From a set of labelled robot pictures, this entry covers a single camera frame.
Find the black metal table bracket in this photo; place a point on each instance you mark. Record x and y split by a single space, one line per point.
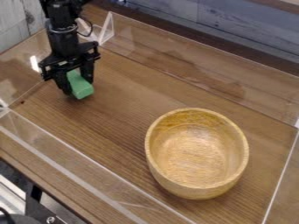
36 210

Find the clear acrylic corner bracket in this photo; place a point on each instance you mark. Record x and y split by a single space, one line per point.
94 32

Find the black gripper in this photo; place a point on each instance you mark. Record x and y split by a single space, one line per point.
68 55

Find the clear acrylic front wall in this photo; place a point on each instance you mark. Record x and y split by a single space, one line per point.
82 149

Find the green rectangular block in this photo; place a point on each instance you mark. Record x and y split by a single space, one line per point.
80 88

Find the brown wooden bowl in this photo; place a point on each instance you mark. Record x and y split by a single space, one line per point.
196 151

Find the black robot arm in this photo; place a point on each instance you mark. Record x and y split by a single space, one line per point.
61 13

